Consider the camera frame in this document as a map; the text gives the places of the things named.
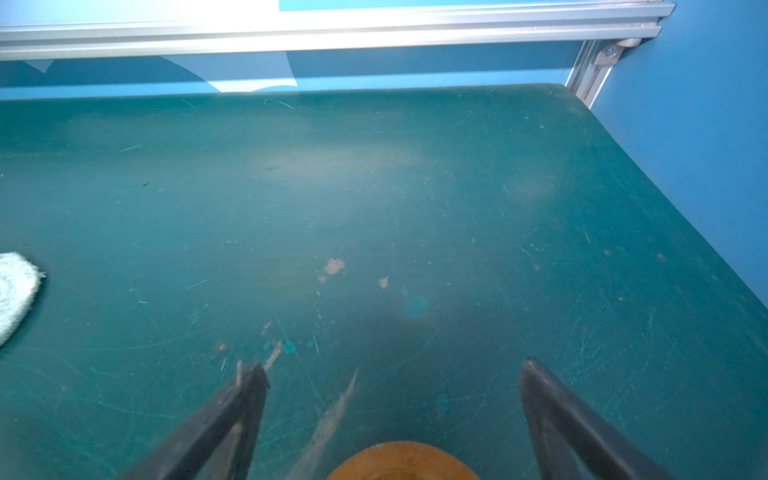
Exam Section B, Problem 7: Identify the right aluminium frame post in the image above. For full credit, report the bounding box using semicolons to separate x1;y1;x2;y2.
565;38;642;109

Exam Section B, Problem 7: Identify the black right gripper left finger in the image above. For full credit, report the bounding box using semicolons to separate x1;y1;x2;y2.
120;362;270;479

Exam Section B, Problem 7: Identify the brown wooden coaster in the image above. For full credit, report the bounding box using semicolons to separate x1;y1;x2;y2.
327;441;479;480

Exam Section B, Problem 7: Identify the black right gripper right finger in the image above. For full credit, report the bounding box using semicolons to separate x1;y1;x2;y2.
519;358;672;479

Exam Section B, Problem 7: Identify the grey woven coaster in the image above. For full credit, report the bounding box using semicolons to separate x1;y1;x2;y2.
1;252;46;346

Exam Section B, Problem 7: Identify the horizontal aluminium frame rail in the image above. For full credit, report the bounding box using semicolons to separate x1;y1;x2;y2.
1;1;675;61

